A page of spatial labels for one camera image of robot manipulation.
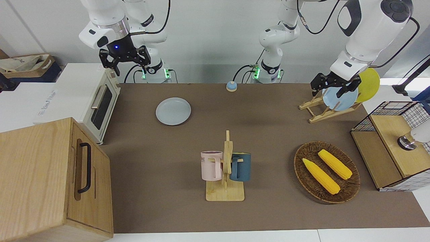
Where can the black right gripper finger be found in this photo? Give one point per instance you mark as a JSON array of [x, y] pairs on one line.
[[107, 60], [144, 56]]

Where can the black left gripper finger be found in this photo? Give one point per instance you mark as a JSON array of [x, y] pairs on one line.
[[317, 84], [354, 85]]

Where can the yellow corn cob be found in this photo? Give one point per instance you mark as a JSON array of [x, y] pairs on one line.
[[335, 164], [320, 176]]

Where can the light blue plate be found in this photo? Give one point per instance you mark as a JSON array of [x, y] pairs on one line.
[[349, 101]]

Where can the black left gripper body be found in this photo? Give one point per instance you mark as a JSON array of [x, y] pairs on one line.
[[337, 80]]

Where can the brown table mat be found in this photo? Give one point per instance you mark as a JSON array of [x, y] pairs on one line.
[[268, 134]]

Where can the wooden mug rack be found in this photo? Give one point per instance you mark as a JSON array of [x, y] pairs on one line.
[[225, 193]]

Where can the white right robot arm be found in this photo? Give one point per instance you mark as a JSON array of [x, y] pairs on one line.
[[100, 13]]

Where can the dark blue crate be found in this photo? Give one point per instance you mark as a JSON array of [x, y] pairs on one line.
[[33, 80]]

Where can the yellow plate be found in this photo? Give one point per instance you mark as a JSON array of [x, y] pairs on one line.
[[369, 85]]

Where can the brown cardboard box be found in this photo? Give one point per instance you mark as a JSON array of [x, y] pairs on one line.
[[47, 65]]

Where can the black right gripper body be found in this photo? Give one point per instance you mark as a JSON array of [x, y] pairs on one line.
[[122, 48]]

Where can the white toaster oven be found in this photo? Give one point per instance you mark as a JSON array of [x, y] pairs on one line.
[[70, 94]]

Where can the pink mug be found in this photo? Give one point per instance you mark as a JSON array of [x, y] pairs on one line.
[[210, 166]]

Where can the black metal stand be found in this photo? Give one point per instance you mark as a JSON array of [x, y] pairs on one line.
[[403, 88]]

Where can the dark teal mug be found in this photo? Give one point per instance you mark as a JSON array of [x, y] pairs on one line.
[[242, 168]]

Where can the wooden plate rack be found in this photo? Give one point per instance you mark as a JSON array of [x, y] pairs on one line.
[[327, 115]]

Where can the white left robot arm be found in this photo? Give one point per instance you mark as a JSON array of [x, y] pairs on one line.
[[369, 30]]

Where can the gray plate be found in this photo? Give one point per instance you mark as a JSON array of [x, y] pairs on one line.
[[173, 111]]

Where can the brown wicker basket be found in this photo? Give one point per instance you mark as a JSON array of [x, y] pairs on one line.
[[351, 188]]

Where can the wooden bread box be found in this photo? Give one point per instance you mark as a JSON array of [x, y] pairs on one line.
[[33, 174]]

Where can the white cloth bag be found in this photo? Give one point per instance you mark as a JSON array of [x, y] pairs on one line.
[[23, 62]]

